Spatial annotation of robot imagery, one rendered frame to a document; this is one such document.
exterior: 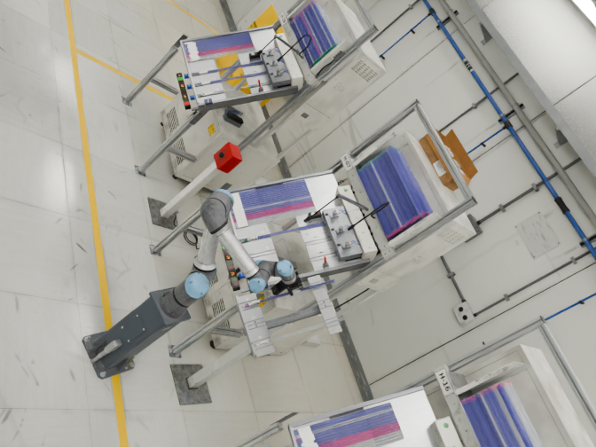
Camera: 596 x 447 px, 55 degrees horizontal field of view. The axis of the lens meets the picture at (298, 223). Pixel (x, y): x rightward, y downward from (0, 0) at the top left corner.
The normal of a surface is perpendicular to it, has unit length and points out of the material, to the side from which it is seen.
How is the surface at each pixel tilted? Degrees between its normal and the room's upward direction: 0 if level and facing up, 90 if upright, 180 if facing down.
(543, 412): 90
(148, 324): 90
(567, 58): 90
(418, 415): 45
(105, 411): 0
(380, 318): 90
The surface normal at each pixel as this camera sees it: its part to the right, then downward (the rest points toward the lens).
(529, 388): -0.63, -0.25
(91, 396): 0.72, -0.54
